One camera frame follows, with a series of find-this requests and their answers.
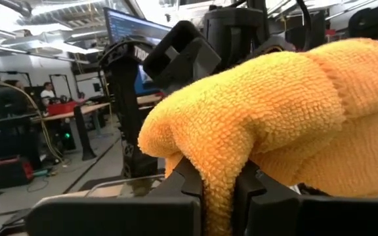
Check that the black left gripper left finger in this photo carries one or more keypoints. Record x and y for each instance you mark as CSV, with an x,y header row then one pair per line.
x,y
110,216

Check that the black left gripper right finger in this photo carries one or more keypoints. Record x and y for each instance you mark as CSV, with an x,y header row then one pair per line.
x,y
323,216

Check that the orange microfiber towel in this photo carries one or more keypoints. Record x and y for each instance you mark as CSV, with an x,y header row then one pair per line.
x,y
274,114

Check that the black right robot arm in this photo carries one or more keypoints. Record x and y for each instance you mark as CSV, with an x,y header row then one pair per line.
x,y
130,98

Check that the clear plastic container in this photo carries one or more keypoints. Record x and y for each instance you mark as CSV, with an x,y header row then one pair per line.
x,y
136,187

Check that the computer monitor with blue screen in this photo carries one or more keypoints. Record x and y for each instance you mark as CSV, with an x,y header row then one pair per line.
x,y
126,26

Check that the black computer tower green light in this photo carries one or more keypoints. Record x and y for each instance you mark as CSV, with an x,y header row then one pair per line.
x,y
66,139

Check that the wooden desk with black leg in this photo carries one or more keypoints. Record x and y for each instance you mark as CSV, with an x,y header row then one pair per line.
x,y
90,107

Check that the person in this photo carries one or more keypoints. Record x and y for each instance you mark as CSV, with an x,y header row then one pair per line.
x,y
81,95
48,92

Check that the black and red case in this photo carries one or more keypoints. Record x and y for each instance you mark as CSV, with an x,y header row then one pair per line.
x,y
10,172

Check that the red plastic bin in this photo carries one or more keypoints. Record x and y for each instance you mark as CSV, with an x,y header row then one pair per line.
x,y
61,108

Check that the black monitor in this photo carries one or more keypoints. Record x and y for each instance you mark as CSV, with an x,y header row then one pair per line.
x,y
3,101

